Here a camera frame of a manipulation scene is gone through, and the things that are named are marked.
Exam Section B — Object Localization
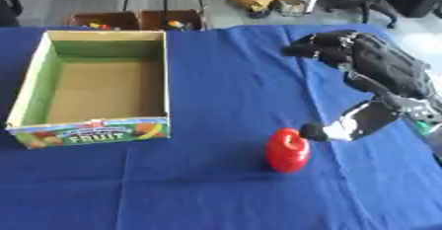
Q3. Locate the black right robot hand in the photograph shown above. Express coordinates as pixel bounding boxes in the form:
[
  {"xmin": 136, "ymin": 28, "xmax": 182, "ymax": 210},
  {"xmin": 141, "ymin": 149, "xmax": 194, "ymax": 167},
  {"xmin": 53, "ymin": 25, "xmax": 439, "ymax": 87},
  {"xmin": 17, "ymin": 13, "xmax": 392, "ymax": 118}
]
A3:
[{"xmin": 281, "ymin": 30, "xmax": 435, "ymax": 142}]

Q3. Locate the brown cardboard box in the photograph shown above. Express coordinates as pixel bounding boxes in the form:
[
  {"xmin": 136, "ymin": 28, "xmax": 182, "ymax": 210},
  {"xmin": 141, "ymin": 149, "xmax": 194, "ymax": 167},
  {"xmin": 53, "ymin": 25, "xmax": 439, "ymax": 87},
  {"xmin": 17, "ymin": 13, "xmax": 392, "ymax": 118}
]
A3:
[
  {"xmin": 63, "ymin": 11, "xmax": 142, "ymax": 32},
  {"xmin": 138, "ymin": 9, "xmax": 207, "ymax": 32}
]

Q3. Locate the cardboard box with green inside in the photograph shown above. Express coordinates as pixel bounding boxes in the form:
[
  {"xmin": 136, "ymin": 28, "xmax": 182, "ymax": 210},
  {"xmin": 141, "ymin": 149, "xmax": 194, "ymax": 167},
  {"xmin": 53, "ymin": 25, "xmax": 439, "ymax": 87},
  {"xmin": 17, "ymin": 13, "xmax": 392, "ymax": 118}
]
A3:
[{"xmin": 3, "ymin": 30, "xmax": 173, "ymax": 150}]

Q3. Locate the red toy apple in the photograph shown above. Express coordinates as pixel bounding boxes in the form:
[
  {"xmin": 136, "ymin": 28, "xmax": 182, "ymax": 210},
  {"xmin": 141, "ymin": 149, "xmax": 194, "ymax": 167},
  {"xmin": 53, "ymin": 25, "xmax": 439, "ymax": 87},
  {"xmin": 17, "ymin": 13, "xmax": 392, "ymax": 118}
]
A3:
[{"xmin": 263, "ymin": 127, "xmax": 313, "ymax": 174}]

